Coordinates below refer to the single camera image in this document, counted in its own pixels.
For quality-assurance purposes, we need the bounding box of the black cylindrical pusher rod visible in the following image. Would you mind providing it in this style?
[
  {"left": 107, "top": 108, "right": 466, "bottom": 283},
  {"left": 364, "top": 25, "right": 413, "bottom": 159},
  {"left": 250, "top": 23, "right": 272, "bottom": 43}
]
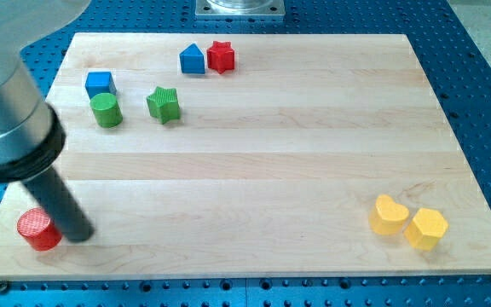
[{"left": 22, "top": 166, "right": 95, "bottom": 243}]

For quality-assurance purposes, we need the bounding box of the green cylinder block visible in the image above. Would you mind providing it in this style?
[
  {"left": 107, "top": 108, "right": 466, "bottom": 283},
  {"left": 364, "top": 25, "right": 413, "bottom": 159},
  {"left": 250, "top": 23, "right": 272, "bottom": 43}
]
[{"left": 90, "top": 93, "right": 123, "bottom": 128}]

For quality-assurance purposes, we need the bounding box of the light wooden board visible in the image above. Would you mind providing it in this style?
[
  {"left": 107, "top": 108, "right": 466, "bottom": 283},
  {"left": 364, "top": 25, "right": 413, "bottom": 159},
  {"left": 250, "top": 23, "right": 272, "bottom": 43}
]
[{"left": 0, "top": 33, "right": 491, "bottom": 281}]

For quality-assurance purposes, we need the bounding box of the blue cube block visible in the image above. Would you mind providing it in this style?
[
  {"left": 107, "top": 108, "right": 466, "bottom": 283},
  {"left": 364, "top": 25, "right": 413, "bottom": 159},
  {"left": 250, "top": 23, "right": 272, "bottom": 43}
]
[{"left": 84, "top": 72, "right": 117, "bottom": 98}]

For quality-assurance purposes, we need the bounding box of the blue triangle block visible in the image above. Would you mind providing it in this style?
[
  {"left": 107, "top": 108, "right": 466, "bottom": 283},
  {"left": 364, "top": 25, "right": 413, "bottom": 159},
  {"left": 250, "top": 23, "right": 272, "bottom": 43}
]
[{"left": 179, "top": 43, "right": 205, "bottom": 74}]

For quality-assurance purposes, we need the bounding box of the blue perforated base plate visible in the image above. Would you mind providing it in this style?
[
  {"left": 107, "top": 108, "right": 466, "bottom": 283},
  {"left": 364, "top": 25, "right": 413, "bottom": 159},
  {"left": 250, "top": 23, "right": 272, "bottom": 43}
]
[{"left": 0, "top": 0, "right": 491, "bottom": 306}]

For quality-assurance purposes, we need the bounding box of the red cylinder block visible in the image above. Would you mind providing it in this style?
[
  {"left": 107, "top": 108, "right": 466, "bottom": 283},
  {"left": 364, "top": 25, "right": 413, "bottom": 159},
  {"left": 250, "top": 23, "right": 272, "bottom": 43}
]
[{"left": 16, "top": 207, "right": 62, "bottom": 252}]

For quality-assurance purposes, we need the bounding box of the yellow heart block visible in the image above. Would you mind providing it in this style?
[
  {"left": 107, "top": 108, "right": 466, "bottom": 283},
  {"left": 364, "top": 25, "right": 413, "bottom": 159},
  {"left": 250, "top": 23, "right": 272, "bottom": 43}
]
[{"left": 368, "top": 194, "right": 410, "bottom": 235}]

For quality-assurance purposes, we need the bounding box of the red star block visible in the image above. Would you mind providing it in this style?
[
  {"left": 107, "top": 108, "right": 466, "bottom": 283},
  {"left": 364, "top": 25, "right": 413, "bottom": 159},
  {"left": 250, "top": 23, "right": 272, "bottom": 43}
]
[{"left": 207, "top": 41, "right": 235, "bottom": 74}]

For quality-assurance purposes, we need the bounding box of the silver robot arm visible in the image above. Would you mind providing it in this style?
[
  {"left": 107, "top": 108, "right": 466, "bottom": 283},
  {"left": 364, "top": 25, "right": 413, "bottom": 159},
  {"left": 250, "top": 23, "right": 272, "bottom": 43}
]
[{"left": 0, "top": 0, "right": 94, "bottom": 242}]

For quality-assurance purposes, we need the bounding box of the yellow hexagon block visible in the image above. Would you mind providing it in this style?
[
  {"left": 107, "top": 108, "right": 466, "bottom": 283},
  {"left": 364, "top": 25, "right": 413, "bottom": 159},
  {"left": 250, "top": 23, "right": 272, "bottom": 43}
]
[{"left": 403, "top": 208, "right": 449, "bottom": 251}]

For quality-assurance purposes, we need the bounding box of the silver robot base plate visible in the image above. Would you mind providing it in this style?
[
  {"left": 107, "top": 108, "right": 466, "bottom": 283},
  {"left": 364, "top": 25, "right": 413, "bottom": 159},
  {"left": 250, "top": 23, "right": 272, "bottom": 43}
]
[{"left": 194, "top": 0, "right": 286, "bottom": 20}]

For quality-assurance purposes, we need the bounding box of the green star block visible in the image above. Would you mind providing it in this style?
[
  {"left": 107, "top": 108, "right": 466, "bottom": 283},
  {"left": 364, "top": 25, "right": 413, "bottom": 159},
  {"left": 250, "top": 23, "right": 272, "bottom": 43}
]
[{"left": 147, "top": 86, "right": 181, "bottom": 125}]

